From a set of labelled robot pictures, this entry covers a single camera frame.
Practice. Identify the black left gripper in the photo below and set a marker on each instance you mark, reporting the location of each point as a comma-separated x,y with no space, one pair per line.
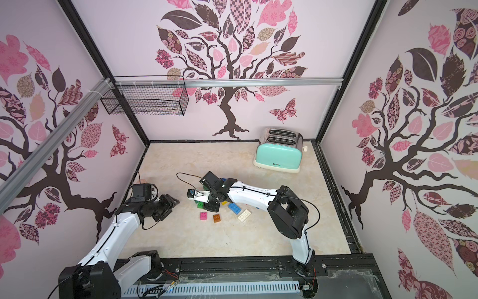
170,202

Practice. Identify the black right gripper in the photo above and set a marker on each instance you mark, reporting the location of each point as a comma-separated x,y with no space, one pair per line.
212,190

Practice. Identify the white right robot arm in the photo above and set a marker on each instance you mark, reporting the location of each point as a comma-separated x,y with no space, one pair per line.
289,213

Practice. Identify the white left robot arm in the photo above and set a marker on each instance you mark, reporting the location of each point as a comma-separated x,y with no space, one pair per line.
95,276

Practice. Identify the brown 2x2 lego brick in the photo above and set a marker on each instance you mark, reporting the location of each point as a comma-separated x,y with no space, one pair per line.
216,218

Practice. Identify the white lego plate brick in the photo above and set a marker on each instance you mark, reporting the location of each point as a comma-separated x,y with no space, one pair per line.
244,215

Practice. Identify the light blue 2x4 brick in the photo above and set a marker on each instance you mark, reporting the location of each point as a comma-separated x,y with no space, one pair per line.
234,208

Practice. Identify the mint green toaster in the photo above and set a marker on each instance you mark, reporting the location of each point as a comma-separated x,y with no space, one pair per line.
280,149

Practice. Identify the white vented base strip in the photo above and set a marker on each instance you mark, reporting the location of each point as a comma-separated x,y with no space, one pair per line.
215,290

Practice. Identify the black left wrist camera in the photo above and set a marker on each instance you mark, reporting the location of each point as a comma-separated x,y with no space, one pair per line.
143,193

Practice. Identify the black wire basket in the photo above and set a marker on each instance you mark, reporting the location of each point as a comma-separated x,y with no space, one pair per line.
147,95

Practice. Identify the aluminium rail back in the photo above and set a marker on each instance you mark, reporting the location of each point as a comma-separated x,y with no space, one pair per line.
197,83

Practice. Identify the aluminium rail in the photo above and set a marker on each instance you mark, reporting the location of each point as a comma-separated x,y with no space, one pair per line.
17,181
197,83

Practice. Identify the aluminium rail left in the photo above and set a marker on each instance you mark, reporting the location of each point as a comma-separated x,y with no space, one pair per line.
17,181

